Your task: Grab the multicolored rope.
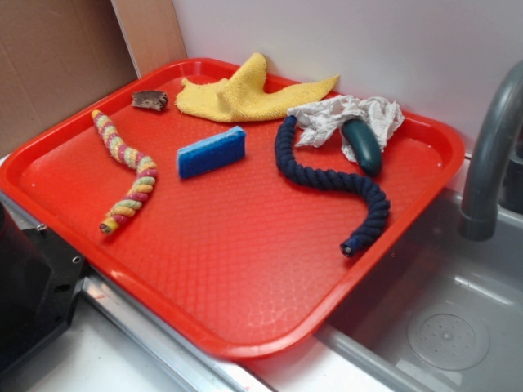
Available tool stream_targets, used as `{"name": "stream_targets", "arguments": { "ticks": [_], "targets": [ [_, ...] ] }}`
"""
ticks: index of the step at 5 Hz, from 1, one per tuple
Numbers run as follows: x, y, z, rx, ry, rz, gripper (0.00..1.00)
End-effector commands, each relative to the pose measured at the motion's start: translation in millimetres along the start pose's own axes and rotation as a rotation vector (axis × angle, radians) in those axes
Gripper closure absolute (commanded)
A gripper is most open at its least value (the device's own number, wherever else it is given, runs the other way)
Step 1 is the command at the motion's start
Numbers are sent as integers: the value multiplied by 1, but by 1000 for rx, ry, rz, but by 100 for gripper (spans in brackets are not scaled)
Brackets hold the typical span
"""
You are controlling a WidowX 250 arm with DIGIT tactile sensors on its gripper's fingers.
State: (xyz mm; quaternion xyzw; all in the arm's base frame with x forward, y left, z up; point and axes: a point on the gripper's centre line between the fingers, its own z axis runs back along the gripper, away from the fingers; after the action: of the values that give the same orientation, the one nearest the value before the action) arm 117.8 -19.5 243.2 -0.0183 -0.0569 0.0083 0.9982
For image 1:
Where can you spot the grey plastic sink basin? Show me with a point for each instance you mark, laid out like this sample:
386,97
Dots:
438,313

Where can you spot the blue sponge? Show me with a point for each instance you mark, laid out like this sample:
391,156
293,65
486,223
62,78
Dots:
212,153

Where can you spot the dark green toy cucumber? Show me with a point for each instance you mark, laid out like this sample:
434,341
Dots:
364,145

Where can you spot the brown cardboard panel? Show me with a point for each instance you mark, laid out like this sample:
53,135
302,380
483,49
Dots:
57,57

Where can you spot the small brown wood piece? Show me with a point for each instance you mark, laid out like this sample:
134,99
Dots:
154,100

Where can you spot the crumpled white paper towel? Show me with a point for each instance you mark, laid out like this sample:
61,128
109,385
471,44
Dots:
319,120

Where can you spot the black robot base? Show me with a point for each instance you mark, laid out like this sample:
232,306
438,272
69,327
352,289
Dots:
41,277

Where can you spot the red plastic tray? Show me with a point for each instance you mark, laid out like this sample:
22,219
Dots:
241,261

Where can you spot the grey sink faucet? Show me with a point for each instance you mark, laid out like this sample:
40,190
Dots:
494,177

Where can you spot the yellow cloth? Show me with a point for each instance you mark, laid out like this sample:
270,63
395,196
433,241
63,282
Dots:
242,97

